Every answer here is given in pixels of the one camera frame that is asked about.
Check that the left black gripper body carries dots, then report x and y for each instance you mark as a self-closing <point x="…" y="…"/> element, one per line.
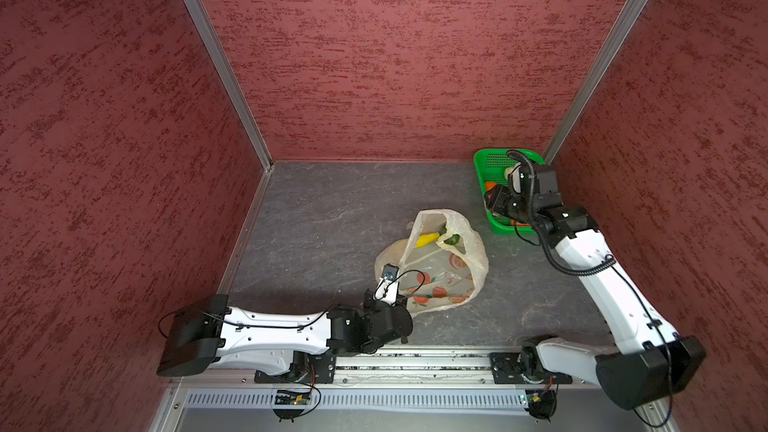
<point x="372" y="305"/>

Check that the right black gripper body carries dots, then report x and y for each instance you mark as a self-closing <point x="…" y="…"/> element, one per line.
<point x="510" y="204"/>

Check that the green plastic basket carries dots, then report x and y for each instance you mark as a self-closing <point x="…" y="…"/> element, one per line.
<point x="493" y="167"/>

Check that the printed translucent plastic bag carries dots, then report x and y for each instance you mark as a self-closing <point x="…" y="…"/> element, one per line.
<point x="437" y="277"/>

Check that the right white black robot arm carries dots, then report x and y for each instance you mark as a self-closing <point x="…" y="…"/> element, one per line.
<point x="648" y="359"/>

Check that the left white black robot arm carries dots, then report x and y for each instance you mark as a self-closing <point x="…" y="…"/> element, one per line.
<point x="212" y="334"/>

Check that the green lime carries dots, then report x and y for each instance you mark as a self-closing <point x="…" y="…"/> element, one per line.
<point x="453" y="240"/>

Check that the yellow banana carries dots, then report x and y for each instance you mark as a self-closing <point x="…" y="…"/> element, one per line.
<point x="426" y="239"/>

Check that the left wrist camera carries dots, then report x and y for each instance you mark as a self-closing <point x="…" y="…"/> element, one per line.
<point x="387" y="289"/>

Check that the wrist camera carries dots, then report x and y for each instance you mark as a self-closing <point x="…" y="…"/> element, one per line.
<point x="387" y="289"/>
<point x="533" y="188"/>

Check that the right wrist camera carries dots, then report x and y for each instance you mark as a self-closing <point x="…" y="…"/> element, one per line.
<point x="533" y="188"/>

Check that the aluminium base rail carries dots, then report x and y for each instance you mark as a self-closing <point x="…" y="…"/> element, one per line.
<point x="437" y="367"/>

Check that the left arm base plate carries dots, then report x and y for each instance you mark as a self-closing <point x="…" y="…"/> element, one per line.
<point x="304" y="369"/>

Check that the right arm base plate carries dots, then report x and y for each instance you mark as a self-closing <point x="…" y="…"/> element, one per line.
<point x="508" y="369"/>

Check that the right aluminium corner post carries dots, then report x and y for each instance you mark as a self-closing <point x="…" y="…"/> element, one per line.
<point x="618" y="33"/>

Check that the aluminium corner post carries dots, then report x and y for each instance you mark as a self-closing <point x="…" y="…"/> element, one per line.
<point x="618" y="33"/>
<point x="217" y="54"/>

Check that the left aluminium corner post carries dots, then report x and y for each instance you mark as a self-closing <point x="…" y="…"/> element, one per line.
<point x="217" y="54"/>

